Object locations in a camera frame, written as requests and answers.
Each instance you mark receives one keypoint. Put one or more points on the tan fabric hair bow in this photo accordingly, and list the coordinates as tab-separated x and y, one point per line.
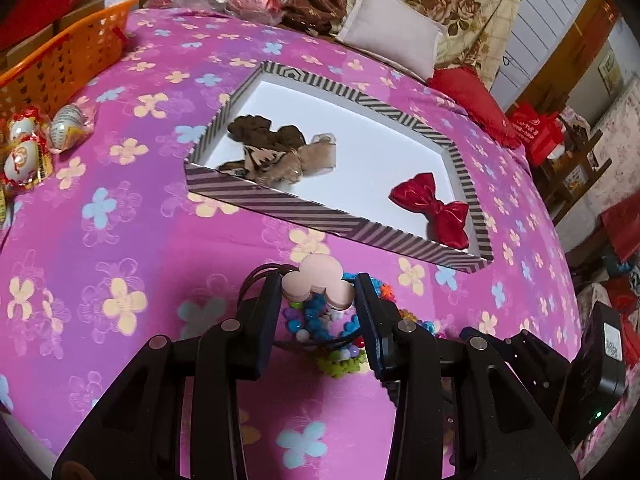
315	155

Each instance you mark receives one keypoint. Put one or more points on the pink floral bedsheet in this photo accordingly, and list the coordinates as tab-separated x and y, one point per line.
150	220

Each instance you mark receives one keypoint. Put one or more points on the white small pillow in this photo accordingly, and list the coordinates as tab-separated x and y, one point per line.
390	30

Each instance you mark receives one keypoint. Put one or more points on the foil-wrapped toy egg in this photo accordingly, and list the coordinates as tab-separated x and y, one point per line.
25	162
67	125
24	125

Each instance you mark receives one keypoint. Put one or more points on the dark brown scrunchie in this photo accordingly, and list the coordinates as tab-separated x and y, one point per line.
250	130

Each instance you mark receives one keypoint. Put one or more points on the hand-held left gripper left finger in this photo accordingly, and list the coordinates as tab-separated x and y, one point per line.
272	310

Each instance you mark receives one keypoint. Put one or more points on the orange plastic basket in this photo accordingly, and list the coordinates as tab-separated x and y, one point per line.
65	55

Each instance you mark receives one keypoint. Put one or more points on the striped shallow cardboard box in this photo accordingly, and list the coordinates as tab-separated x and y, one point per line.
325	215

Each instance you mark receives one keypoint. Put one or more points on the red velvet hair bow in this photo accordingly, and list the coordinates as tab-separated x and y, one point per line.
425	195

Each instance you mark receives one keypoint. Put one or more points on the cream floral quilt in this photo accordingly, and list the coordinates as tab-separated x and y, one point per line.
450	5

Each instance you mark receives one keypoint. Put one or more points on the red snack packet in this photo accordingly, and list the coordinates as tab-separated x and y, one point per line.
255	0

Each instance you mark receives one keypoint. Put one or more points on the black scrunchie with colourful beads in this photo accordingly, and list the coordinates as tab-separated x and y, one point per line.
387	292

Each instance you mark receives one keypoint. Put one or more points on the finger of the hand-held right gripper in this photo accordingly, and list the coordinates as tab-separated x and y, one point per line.
540	365

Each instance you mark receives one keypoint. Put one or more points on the red frilled pillow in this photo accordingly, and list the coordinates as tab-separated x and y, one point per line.
470	105

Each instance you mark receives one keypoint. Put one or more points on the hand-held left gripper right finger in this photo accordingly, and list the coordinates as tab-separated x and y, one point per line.
367	320

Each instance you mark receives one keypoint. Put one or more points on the wooden chair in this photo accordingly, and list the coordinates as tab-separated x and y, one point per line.
575	170

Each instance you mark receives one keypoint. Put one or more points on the red shopping bag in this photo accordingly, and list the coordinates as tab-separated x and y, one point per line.
537	130

